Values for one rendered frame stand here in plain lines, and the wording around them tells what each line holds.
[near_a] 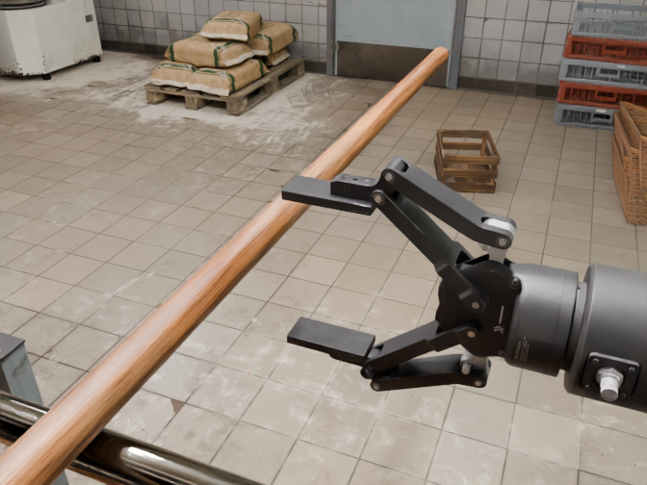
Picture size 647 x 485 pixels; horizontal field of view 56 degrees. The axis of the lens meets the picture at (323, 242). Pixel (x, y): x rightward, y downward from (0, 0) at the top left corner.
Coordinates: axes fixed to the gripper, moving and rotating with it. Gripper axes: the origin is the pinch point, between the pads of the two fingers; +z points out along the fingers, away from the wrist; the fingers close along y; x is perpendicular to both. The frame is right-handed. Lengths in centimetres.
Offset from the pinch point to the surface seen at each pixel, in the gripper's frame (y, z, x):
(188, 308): -0.5, 5.0, -9.0
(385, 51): 94, 131, 462
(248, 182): 120, 141, 238
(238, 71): 91, 208, 350
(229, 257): -0.7, 5.5, -2.2
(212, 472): 2.4, -2.4, -18.6
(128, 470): 2.8, 2.3, -20.0
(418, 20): 68, 105, 462
